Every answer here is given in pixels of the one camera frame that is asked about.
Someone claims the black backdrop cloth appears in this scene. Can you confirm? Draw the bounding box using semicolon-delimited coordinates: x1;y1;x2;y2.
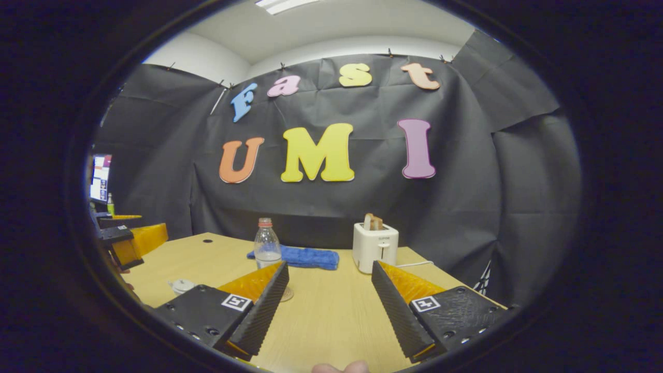
93;28;583;306

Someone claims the computer monitor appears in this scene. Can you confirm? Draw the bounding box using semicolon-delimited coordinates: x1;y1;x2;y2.
90;154;112;203

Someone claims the white toaster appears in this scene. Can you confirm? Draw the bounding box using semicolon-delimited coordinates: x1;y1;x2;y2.
353;222;399;274

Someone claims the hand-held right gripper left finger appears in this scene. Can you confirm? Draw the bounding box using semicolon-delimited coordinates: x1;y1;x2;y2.
154;261;291;362

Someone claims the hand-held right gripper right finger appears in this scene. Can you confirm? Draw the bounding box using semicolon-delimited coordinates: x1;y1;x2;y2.
371;260;518;363

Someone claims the blue towel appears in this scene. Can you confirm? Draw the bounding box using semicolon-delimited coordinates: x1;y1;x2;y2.
247;246;340;271

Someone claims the clear plastic water bottle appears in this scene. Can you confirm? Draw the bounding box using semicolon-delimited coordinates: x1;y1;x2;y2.
254;218;283;270

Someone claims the ceiling light panel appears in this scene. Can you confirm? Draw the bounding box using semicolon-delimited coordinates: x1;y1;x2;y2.
254;0;319;15

